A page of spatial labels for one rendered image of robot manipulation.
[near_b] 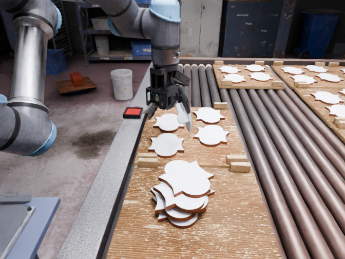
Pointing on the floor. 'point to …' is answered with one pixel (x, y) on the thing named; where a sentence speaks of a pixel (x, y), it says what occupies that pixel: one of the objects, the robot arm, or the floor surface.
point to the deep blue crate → (55, 61)
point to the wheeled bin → (317, 32)
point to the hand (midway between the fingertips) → (169, 124)
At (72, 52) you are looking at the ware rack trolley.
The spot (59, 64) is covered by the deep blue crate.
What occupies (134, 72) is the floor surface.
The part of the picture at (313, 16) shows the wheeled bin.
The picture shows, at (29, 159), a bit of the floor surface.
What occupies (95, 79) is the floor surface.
